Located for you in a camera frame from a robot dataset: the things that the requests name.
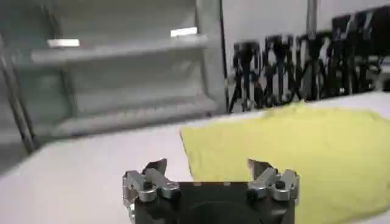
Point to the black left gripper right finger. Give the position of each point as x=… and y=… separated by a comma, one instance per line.
x=272, y=182

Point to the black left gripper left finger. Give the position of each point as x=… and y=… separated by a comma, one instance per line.
x=149, y=184

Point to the black tripod stands row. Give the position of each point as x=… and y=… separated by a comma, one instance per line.
x=307, y=67

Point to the yellow cloth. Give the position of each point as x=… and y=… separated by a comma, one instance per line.
x=292, y=158

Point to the grey metal shelf rack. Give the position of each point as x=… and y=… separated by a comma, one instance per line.
x=119, y=82

